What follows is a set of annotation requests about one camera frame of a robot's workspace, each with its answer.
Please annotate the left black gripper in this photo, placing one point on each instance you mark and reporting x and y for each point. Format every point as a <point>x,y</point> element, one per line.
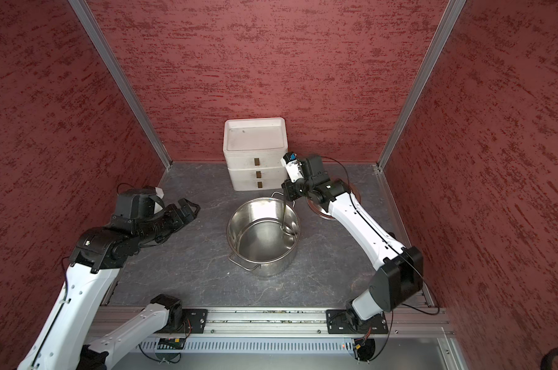
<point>178,221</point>

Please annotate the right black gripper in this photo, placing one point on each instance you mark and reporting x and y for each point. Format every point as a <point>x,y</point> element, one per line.
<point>287,186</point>

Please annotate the stainless steel pot lid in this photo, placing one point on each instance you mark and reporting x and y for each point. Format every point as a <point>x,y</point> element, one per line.
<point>320,212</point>

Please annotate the metal ladle spoon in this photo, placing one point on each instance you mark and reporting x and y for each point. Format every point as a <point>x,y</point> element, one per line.
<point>285,229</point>

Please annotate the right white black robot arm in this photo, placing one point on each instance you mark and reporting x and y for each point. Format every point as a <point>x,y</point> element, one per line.
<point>398,269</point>

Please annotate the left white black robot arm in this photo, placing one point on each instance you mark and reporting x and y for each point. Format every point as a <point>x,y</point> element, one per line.
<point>141,220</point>

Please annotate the white three-drawer storage box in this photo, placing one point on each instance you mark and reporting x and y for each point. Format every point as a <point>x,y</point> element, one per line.
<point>253,149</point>

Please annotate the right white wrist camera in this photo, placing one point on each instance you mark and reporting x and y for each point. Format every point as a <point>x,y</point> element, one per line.
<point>292,166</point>

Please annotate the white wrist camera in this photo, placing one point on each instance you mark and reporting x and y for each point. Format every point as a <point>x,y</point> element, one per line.
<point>292,166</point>
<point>156,195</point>

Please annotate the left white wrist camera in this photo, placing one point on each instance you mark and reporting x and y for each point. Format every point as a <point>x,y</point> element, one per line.
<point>156,195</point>

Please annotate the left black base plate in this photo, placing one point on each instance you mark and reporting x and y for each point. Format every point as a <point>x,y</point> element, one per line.
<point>194,320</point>

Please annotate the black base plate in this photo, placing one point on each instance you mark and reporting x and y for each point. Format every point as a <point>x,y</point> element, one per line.
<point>194,320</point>
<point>338,323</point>

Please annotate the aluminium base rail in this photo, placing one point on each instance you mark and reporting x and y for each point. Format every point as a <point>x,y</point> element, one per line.
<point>252,322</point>

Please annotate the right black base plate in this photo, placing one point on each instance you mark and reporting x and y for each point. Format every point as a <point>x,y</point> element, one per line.
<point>338,323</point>

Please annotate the white perforated cable duct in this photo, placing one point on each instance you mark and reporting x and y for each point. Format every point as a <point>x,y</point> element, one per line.
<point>301,346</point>

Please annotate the left aluminium corner post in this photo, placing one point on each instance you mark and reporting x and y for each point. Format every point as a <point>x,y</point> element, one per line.
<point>91,27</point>

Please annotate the aluminium corner post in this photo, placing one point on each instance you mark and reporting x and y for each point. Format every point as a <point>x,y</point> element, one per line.
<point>435,48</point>
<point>91,27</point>

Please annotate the right aluminium corner post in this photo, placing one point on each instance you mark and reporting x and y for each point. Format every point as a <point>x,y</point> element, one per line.
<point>435,48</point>

